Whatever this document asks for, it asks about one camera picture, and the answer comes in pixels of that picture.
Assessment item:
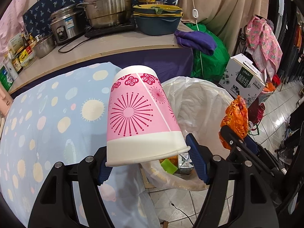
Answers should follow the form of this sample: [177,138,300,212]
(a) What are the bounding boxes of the steel rice cooker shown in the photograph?
[50,4,87,45]

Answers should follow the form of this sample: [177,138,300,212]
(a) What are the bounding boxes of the white seasoning box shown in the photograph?
[8,32,24,54]

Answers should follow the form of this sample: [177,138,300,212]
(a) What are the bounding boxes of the clear glass food container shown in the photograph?
[19,52,36,68]

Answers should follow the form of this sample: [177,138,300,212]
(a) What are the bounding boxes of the dark soy sauce bottle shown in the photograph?
[11,55,23,74]

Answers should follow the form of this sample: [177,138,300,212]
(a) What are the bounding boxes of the pink floral garment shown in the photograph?
[245,16,282,81]

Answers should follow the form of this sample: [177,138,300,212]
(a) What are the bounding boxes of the white milk carton box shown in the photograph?
[219,54,265,107]

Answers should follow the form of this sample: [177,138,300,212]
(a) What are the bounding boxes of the white lined trash bin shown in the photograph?
[141,76,233,192]

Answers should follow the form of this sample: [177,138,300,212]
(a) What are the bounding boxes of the white cord with switch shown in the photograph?
[188,0,205,77]

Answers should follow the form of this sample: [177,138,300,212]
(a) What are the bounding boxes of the black induction cooktop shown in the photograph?
[85,23,136,38]

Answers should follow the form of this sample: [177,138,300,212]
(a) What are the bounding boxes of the green milk carton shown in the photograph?
[177,152,194,175]

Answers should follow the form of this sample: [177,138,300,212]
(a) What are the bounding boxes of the green tin can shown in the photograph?
[0,64,14,91]

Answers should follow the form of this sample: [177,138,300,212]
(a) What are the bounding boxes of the small steel lidded pot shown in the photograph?
[33,34,57,59]

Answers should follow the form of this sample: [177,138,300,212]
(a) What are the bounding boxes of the purple counter skirt cloth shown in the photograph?
[11,48,193,98]

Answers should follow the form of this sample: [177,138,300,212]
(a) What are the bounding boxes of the pink curtain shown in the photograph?
[1,0,27,57]

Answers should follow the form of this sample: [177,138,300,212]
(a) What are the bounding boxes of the white bottle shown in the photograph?
[4,56,18,80]

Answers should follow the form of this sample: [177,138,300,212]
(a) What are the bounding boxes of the green wasabi box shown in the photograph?
[160,157,178,174]

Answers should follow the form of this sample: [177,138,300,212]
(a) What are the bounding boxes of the beige curtain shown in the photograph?
[178,0,269,55]

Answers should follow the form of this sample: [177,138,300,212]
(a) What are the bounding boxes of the light blue dotted tablecloth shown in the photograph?
[1,62,160,227]

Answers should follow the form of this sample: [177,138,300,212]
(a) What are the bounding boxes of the pink paper cup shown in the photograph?
[106,65,190,167]

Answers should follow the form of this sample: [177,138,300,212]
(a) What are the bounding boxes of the stacked teal yellow basins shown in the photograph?
[133,4,183,36]

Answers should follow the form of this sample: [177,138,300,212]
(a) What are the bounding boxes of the green bag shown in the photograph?
[185,23,230,82]

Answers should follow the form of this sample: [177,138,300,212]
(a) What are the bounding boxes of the large steel steamer pot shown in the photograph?
[77,0,132,29]

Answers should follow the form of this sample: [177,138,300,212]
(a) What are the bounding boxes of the black power cable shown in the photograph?
[58,36,92,54]

